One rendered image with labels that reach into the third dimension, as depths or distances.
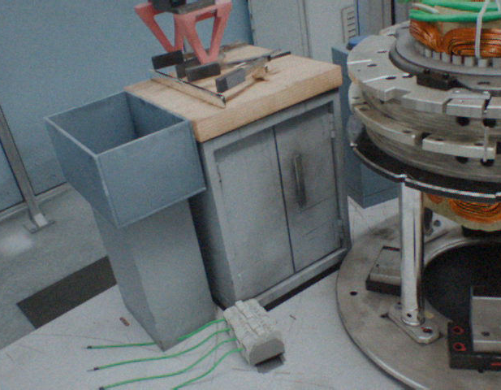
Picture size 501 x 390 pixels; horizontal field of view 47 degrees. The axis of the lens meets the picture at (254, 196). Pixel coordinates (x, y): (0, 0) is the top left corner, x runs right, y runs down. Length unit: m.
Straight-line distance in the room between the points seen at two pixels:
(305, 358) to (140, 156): 0.30
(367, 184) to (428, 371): 0.37
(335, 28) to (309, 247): 2.28
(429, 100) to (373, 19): 0.57
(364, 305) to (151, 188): 0.30
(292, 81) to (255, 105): 0.06
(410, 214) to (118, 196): 0.29
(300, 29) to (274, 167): 2.22
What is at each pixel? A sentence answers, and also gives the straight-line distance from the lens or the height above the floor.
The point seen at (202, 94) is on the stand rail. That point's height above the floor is 1.07.
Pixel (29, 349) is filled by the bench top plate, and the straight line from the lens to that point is 0.83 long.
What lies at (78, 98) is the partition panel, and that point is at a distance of 2.79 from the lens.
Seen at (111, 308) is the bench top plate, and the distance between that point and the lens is 0.84.
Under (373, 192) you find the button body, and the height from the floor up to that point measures 0.80.
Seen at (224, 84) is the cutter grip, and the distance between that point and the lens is 0.62.
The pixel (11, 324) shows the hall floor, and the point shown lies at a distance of 2.29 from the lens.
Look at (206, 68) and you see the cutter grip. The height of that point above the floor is 1.09.
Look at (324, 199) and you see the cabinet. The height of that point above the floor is 0.89.
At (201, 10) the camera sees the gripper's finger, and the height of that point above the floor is 1.15.
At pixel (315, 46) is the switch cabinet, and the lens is 2.88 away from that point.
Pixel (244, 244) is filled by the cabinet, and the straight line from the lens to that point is 0.69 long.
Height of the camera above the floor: 1.28
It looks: 29 degrees down
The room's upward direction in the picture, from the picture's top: 10 degrees counter-clockwise
